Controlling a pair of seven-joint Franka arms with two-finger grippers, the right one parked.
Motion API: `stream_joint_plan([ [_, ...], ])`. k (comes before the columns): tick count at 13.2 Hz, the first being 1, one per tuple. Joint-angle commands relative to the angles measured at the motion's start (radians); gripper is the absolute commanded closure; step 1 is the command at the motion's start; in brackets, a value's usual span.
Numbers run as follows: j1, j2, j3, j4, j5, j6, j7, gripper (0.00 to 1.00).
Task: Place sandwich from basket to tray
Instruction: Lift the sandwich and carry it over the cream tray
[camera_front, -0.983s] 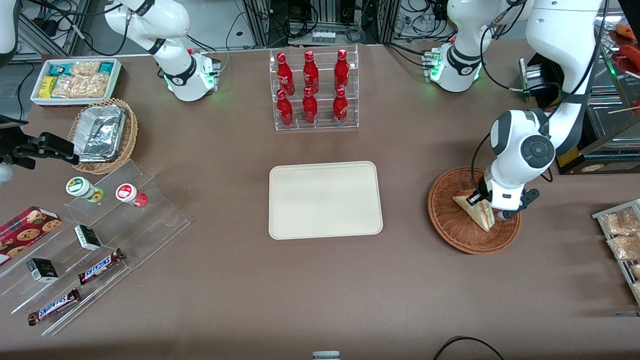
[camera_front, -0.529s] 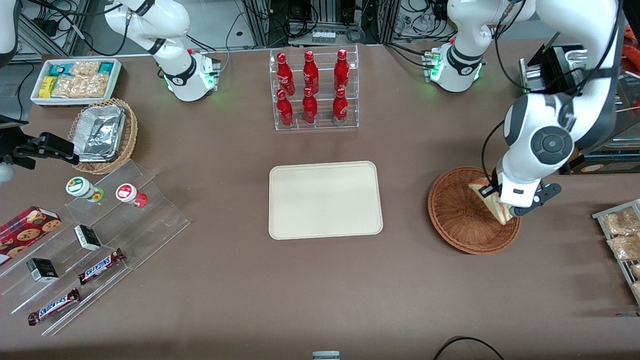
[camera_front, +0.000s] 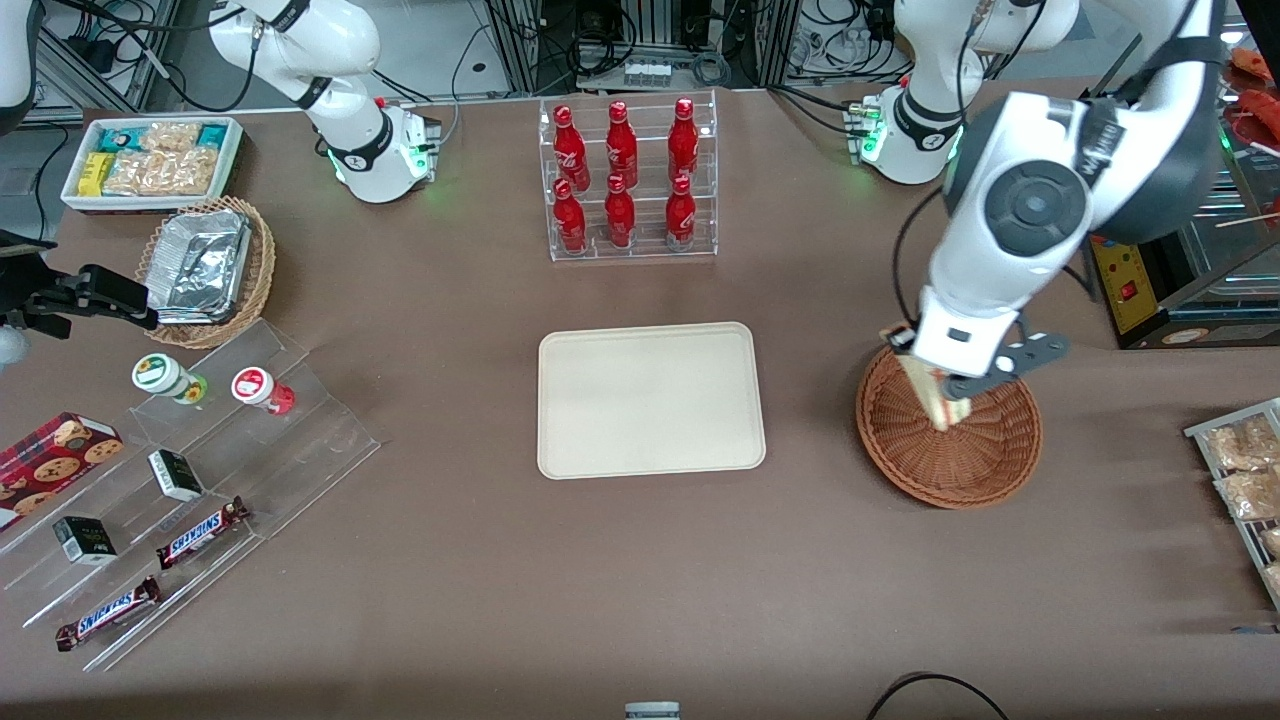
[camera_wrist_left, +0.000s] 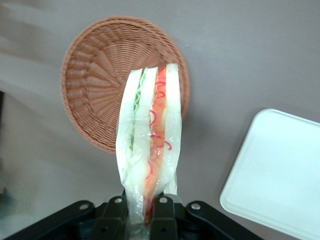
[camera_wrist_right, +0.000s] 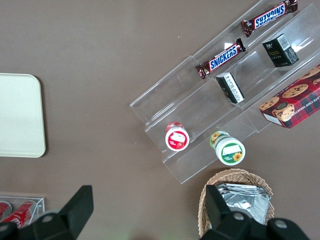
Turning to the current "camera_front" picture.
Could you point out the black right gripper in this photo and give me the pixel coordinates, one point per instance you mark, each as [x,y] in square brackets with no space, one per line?
[42,297]

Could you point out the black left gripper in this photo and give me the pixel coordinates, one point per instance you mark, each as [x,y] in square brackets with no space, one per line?
[905,344]

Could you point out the triangular sandwich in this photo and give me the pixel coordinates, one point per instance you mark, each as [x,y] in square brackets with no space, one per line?
[938,405]

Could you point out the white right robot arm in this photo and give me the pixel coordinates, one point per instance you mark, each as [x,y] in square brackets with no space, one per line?
[350,130]

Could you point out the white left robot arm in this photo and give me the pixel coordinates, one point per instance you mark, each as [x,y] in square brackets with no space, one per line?
[1030,205]

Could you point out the brown wicker basket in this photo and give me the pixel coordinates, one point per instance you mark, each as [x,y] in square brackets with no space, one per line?
[900,460]

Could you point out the light wicker basket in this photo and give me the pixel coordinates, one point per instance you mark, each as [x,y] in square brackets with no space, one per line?
[262,270]

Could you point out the beige plastic tray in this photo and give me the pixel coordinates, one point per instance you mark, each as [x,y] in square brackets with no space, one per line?
[650,400]

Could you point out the silver foil pack stack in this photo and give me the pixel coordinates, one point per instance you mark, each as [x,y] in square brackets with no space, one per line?
[200,265]

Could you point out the green lid yogurt cup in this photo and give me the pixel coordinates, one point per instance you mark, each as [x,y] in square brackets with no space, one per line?
[160,374]

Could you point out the white snack bin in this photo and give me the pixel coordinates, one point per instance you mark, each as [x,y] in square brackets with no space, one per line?
[75,198]

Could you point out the clear rice cracker bag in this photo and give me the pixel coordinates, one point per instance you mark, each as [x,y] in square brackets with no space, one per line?
[170,137]
[135,175]
[190,172]

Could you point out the yellow snack packet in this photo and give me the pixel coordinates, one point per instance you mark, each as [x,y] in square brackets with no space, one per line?
[96,173]

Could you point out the teal snack packet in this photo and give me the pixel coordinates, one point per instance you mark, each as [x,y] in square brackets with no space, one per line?
[213,136]
[122,138]

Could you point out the red lid yogurt cup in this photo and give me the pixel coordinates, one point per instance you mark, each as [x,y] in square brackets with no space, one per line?
[255,386]

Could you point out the black food warmer cabinet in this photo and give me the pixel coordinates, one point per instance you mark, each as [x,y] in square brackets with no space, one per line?
[1140,300]

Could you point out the red plaid cookie box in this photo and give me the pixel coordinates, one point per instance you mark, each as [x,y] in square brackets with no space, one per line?
[50,465]

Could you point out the small black box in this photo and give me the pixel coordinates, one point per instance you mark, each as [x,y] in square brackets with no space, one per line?
[175,476]
[85,541]

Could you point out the clear acrylic stepped shelf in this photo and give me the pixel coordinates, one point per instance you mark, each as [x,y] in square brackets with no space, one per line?
[300,440]

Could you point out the snickers chocolate bar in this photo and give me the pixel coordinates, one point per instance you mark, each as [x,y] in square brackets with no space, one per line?
[200,533]
[108,613]

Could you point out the clear snack bag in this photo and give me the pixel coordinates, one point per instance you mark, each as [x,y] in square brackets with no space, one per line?
[1250,493]
[1240,445]

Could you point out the red cola bottle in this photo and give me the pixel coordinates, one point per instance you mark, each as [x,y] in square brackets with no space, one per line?
[570,145]
[620,215]
[621,145]
[680,215]
[683,140]
[570,222]

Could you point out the clear acrylic bottle rack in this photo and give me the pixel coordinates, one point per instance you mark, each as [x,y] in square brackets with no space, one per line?
[645,250]

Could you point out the white power strip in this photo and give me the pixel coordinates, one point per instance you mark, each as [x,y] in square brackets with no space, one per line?
[647,73]

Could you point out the small grey device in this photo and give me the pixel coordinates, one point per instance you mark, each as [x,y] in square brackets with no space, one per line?
[652,711]

